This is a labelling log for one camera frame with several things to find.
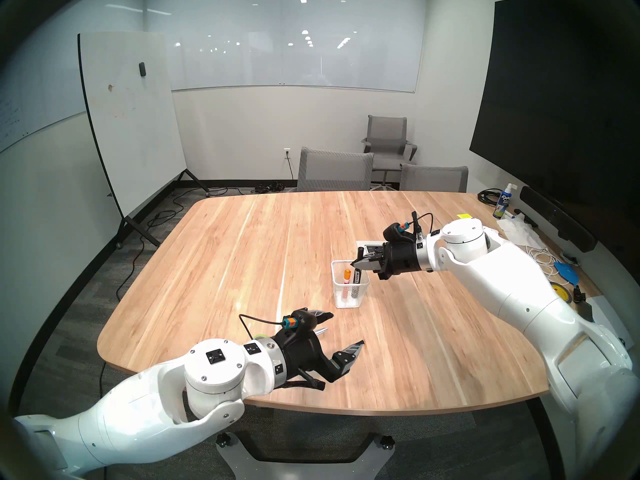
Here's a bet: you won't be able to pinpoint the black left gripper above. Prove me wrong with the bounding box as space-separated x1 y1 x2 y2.
280 310 366 385

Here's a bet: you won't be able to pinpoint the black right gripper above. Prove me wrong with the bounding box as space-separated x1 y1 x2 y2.
350 241 421 281

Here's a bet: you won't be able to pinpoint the green handled scissors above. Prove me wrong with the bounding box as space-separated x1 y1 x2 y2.
252 327 329 341

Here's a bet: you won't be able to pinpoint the white mesh pen holder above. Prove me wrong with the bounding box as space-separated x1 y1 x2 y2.
331 260 371 309

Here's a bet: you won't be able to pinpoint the grey mesh-back chair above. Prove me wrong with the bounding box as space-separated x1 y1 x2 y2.
399 164 470 194
297 146 375 193

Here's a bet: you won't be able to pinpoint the grey armrest swivel chair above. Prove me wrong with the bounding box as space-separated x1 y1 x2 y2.
361 115 419 190

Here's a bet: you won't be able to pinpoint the whiteboard cleaner spray bottle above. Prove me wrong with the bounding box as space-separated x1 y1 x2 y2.
492 183 519 220

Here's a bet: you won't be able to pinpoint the white crumpled plastic bag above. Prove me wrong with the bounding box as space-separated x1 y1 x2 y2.
496 215 545 250

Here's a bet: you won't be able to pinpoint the black video sound bar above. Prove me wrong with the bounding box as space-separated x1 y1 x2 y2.
519 185 599 254

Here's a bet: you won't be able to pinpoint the yellow black tape roll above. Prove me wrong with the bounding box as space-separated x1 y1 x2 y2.
550 280 576 305

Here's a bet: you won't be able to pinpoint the blue flat plastic object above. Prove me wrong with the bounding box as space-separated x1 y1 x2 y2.
553 261 582 286

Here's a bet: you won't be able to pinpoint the white paper box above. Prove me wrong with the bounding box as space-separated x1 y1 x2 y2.
587 295 633 350

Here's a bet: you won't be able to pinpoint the rolling whiteboard on stand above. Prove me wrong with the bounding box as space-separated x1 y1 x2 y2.
77 31 211 250

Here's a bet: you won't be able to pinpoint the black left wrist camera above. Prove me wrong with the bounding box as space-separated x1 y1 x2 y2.
282 307 318 332

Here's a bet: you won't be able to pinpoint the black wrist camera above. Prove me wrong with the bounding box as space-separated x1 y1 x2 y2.
282 307 318 332
382 223 416 244

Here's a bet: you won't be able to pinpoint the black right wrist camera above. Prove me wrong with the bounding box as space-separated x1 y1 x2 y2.
382 223 416 244

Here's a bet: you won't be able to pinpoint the right camera cable orange plug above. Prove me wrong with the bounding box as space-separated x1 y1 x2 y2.
400 211 435 237

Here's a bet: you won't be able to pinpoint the camera cable orange plug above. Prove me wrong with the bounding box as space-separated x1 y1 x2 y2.
400 211 435 237
238 314 298 341

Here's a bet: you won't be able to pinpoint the left camera cable orange plug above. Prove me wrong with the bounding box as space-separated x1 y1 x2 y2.
238 314 298 341

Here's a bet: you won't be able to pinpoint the white charger with cable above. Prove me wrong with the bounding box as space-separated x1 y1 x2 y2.
530 248 562 280

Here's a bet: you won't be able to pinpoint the wall mounted glass whiteboard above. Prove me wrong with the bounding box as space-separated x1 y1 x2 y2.
170 0 419 94

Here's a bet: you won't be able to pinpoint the large black wall screen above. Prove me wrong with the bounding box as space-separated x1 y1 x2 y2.
469 0 640 235

